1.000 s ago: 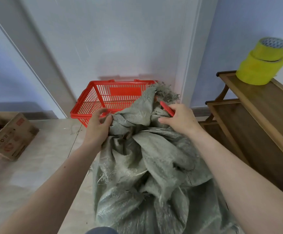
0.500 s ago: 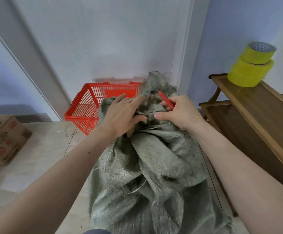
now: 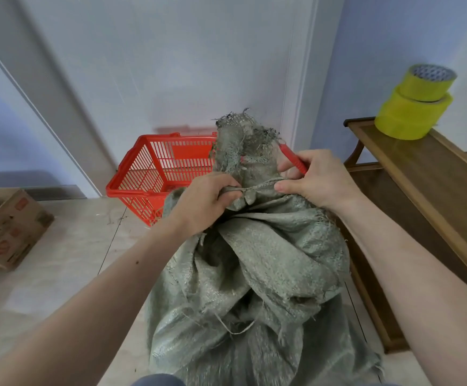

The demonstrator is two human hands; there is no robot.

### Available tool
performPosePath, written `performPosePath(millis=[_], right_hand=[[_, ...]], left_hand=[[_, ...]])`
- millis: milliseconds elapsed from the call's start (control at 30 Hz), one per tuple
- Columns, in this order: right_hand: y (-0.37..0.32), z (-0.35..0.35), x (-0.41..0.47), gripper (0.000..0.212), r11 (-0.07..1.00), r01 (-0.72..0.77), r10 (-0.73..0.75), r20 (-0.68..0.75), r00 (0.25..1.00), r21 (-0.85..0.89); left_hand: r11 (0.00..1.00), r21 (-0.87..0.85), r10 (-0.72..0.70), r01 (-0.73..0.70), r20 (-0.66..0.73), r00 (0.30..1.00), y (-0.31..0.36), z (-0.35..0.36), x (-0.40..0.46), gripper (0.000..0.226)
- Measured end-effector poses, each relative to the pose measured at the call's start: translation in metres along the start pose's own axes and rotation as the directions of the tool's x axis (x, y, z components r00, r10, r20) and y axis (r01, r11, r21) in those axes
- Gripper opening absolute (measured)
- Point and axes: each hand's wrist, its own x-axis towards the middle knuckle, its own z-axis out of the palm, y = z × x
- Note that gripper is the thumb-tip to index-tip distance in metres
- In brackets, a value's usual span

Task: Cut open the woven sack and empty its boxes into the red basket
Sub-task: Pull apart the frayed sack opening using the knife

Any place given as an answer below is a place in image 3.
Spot grey-green woven sack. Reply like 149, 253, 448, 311
144, 108, 383, 386

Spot person's blue trousers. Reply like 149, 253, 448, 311
130, 373, 187, 386

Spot person's left hand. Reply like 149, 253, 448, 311
168, 173, 243, 239

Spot brown cardboard box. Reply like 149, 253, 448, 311
0, 188, 55, 272

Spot large yellow tape roll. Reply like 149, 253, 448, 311
374, 87, 454, 140

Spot red plastic tie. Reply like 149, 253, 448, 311
278, 143, 309, 176

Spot person's right forearm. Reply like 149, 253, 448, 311
332, 195, 467, 386

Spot person's right hand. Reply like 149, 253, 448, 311
274, 149, 363, 215

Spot white door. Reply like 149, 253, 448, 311
14, 0, 323, 199

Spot person's left forearm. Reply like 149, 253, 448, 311
0, 217, 202, 386

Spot red plastic shopping basket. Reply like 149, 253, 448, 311
105, 133, 219, 227

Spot brown wooden table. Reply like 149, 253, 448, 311
343, 117, 467, 355

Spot small yellow tape roll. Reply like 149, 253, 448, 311
398, 64, 458, 103

